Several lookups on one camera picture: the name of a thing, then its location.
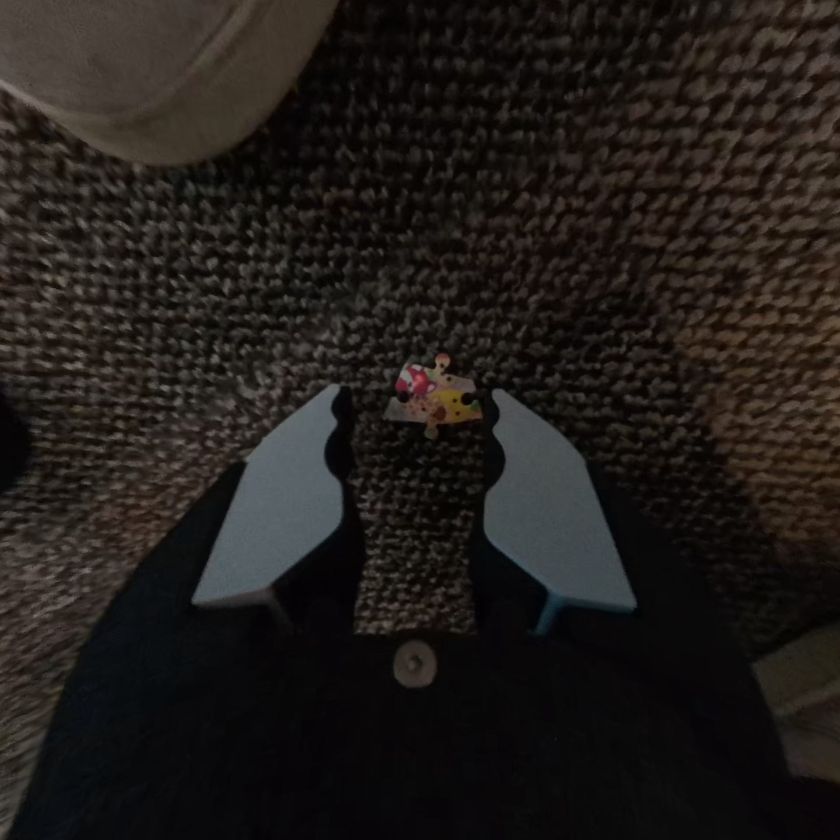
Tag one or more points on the pale board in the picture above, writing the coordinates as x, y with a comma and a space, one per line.
801, 696

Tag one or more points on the white shoe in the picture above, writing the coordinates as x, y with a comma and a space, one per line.
131, 66

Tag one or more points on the colourful puzzle piece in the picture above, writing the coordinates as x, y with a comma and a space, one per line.
433, 394

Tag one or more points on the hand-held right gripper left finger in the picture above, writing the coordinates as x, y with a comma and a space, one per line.
269, 525

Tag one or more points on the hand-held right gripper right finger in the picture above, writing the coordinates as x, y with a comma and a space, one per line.
551, 525

